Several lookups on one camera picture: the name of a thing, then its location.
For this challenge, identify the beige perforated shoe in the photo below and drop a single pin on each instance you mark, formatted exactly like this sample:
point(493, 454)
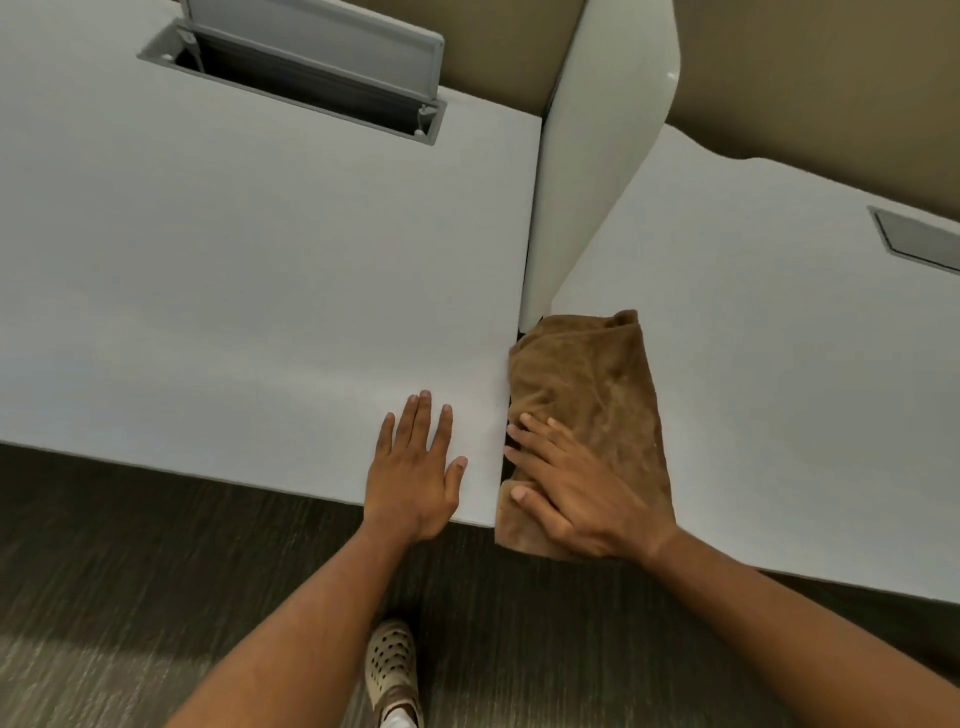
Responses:
point(390, 664)

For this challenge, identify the person's left middle finger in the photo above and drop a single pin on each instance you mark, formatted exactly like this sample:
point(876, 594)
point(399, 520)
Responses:
point(421, 424)

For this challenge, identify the person's right hand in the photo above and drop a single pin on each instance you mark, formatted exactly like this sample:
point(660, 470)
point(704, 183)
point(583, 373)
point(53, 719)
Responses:
point(592, 506)

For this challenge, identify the person's left forearm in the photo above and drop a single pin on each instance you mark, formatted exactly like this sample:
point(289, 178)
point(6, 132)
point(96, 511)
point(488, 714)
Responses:
point(292, 637)

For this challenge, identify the person's right little finger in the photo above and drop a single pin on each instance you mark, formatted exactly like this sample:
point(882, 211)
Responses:
point(574, 442)

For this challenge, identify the white sock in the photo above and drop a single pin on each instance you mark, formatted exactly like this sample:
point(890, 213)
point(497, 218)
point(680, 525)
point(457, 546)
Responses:
point(399, 720)

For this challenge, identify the white desk divider panel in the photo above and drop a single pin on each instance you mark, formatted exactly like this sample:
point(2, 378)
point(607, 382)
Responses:
point(600, 150)

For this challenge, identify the person's left little finger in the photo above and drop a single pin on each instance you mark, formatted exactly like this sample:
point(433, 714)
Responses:
point(384, 439)

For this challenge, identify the person's left thumb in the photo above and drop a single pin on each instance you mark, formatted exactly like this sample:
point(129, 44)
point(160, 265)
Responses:
point(455, 484)

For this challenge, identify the brown cleaning cloth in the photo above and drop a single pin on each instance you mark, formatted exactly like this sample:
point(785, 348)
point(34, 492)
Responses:
point(600, 375)

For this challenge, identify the person's right forearm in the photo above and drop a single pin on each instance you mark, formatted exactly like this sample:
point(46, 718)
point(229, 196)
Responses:
point(787, 645)

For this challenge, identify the person's right middle finger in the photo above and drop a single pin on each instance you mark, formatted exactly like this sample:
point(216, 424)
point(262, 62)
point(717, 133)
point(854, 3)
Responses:
point(536, 446)

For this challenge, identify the person's right thumb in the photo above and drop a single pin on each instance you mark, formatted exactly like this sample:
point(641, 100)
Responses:
point(536, 517)

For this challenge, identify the person's left hand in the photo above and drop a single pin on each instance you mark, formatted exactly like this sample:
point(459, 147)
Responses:
point(409, 491)

